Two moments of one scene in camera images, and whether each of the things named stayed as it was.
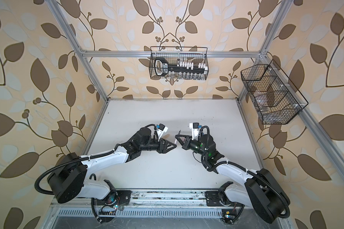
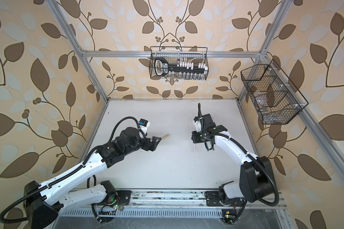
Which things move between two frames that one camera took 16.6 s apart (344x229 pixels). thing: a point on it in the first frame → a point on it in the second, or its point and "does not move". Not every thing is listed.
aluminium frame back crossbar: x=169 y=54 does not move
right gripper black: x=186 y=144 → x=195 y=140
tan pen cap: x=166 y=136 does not move
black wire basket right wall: x=276 y=99 does not move
